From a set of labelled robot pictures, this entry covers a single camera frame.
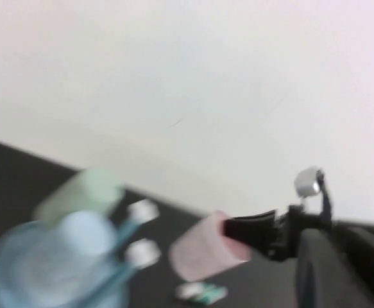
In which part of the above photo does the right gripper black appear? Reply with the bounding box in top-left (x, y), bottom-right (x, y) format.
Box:
top-left (223, 204), bottom-right (335, 262)

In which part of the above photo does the pink plastic cup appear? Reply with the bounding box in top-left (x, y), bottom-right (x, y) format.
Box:
top-left (168, 210), bottom-right (251, 280)

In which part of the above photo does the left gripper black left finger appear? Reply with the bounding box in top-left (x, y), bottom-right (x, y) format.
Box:
top-left (296, 227), bottom-right (370, 308)

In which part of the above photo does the light blue plastic cup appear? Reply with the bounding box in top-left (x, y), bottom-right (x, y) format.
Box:
top-left (45, 210), bottom-right (119, 277)

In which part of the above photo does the green plastic cup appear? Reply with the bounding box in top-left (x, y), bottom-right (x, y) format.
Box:
top-left (32, 168), bottom-right (126, 230)

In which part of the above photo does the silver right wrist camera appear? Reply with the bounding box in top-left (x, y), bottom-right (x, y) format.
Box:
top-left (294, 166), bottom-right (325, 197)

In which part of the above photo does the white green glue stick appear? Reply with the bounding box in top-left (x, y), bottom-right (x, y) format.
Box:
top-left (175, 282), bottom-right (228, 304)

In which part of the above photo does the blue cup stand with pegs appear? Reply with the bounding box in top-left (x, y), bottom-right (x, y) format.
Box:
top-left (0, 198), bottom-right (161, 308)

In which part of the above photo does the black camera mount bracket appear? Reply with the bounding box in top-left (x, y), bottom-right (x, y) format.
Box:
top-left (316, 173), bottom-right (335, 225)

